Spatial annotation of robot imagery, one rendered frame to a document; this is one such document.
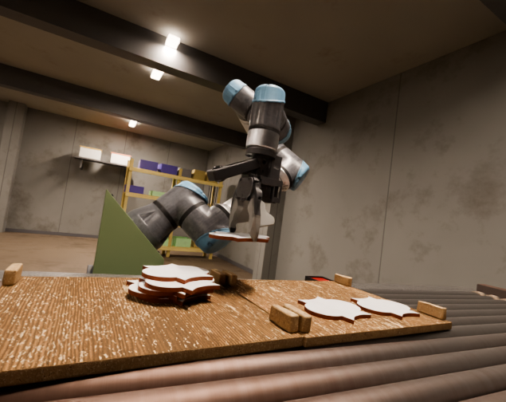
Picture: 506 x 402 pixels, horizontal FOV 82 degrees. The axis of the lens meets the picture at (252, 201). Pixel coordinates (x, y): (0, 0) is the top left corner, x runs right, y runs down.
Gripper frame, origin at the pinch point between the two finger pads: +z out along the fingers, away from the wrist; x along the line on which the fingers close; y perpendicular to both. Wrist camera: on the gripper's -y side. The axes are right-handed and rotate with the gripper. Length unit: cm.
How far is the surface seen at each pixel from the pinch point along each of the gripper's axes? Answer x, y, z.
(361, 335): -25.5, 12.3, 12.7
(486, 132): 60, 261, -112
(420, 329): -25.8, 29.4, 12.4
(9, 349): -20.7, -35.5, 13.1
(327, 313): -19.2, 10.6, 11.2
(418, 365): -33.7, 15.2, 13.9
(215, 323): -17.8, -11.4, 12.6
